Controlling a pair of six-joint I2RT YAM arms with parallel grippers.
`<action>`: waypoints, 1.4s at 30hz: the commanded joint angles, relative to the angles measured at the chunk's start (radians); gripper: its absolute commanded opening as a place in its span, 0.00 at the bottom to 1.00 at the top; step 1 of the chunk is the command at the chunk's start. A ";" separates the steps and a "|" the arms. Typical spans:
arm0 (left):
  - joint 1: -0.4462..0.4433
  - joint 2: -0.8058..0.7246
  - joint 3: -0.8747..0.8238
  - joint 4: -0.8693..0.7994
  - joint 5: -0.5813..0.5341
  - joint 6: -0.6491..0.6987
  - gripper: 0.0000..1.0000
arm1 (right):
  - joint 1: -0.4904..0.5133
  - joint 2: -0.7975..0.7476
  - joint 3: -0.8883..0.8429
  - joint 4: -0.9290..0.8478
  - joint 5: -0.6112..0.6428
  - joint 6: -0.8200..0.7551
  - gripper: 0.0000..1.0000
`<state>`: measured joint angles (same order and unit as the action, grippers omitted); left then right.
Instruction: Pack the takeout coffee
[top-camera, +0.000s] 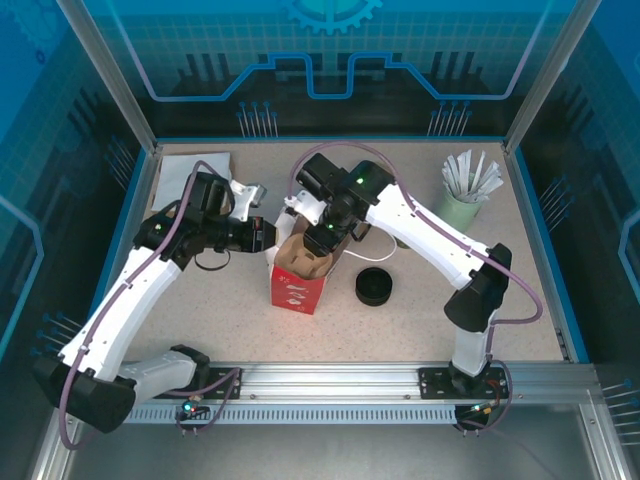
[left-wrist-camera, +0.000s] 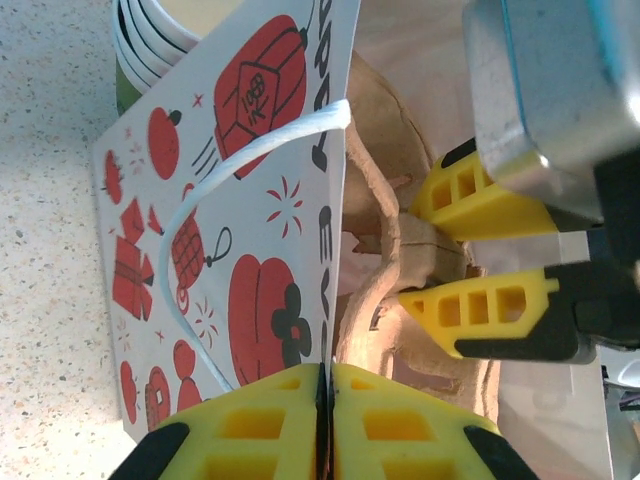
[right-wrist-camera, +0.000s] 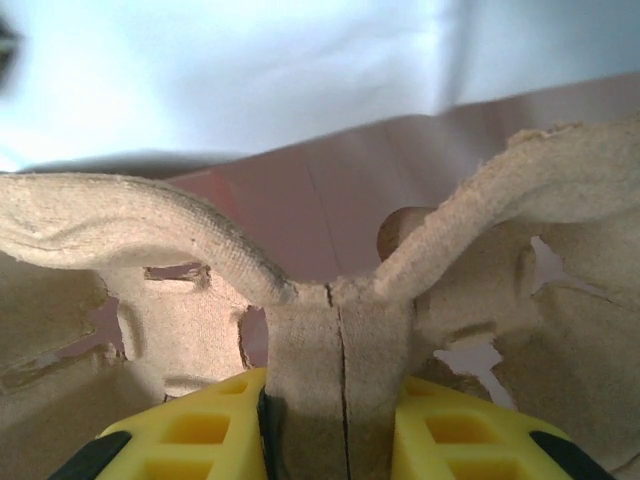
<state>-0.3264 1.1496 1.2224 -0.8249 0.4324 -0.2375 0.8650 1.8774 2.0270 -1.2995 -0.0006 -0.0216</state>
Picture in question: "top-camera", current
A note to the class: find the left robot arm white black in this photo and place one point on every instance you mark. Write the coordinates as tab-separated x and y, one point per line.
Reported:
125	305

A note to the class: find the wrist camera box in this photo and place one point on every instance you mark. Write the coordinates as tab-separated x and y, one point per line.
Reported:
305	205
247	200

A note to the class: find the brown pulp cup carrier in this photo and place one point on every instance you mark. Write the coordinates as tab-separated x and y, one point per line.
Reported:
300	260

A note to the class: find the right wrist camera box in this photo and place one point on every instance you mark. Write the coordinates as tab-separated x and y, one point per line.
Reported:
305	205

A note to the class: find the aluminium mounting rail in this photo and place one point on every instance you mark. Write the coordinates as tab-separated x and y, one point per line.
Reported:
330	382

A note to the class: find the black plastic cup lid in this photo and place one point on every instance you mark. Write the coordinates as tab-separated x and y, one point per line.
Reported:
374	301

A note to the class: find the white paper-wrapped stir stick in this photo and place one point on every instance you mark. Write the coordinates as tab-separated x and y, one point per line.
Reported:
481	167
454	172
487	196
448	179
462	170
494	186
490	175

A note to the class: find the brown cardboard napkin box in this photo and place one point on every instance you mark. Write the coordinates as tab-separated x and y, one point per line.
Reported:
232	167

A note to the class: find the aluminium frame post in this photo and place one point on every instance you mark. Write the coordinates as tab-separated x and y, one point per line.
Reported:
549	75
112	75

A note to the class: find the white napkin stack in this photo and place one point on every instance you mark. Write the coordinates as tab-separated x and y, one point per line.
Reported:
175	175

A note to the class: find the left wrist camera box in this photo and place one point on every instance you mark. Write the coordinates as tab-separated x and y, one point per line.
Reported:
247	200

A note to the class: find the red white paper bag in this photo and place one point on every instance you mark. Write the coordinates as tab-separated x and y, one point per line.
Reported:
295	295

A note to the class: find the steel sheet shelf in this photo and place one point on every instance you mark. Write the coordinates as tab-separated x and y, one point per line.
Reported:
325	450

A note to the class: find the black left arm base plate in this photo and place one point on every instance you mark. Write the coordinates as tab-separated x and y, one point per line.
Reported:
225	382

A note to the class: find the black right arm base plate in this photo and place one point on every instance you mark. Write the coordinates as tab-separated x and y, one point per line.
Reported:
435	382

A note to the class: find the black lids stack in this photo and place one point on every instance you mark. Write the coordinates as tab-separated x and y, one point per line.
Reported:
374	280

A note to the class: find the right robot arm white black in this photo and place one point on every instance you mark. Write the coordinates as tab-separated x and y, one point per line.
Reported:
425	225

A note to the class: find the mint green holder cup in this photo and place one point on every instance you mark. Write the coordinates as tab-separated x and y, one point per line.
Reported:
462	215

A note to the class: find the small connector with LED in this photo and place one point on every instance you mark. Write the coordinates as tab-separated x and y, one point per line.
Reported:
190	408
482	408

